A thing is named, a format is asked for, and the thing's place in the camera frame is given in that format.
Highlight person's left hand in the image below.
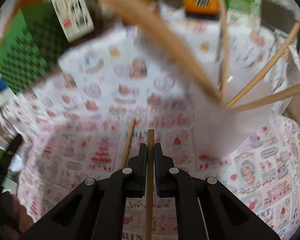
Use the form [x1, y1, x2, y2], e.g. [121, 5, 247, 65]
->
[1, 191, 34, 239]

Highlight baby bear printed tablecloth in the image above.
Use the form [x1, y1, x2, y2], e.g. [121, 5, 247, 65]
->
[0, 25, 300, 239]

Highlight green milk carton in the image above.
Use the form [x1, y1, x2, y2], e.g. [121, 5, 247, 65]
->
[225, 0, 262, 29]

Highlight clear cooking wine bottle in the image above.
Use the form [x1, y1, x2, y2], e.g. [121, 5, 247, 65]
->
[51, 0, 99, 42]

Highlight translucent white plastic cup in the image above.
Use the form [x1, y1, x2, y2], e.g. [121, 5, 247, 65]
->
[189, 55, 286, 160]

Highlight green checkered box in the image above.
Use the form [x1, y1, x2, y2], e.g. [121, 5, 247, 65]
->
[0, 2, 70, 94]

